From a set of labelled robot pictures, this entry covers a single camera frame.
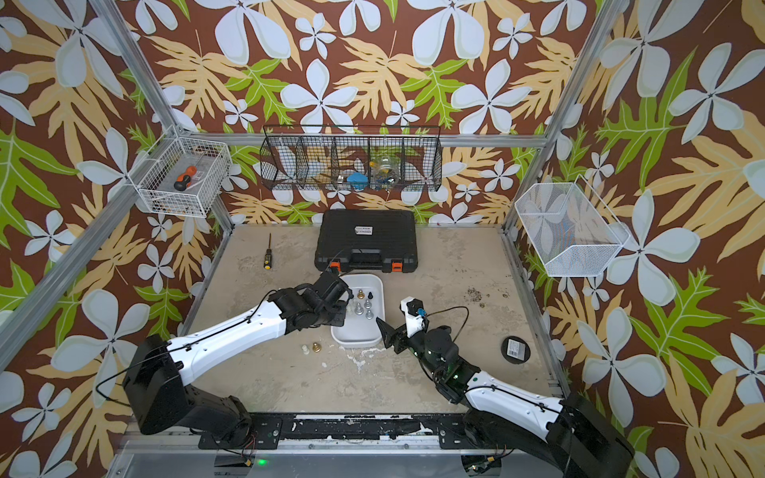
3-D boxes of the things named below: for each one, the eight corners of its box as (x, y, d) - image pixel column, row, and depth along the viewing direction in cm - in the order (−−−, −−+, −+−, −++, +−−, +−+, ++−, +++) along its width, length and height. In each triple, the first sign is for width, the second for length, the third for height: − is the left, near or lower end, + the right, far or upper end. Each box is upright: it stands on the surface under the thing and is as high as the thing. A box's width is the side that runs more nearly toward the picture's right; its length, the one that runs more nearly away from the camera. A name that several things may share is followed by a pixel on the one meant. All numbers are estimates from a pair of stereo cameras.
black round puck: (504, 363, 88) (507, 361, 86) (497, 339, 92) (500, 336, 91) (531, 363, 88) (534, 361, 86) (523, 339, 93) (526, 336, 91)
